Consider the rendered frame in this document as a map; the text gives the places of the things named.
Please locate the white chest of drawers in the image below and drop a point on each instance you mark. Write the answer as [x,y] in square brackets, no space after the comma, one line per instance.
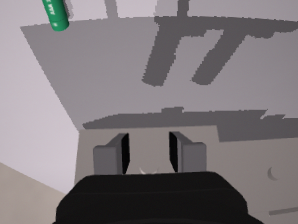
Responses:
[234,143]

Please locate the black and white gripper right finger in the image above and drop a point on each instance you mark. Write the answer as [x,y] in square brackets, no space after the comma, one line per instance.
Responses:
[185,155]

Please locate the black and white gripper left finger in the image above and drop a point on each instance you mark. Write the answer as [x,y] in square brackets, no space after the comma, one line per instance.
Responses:
[112,158]

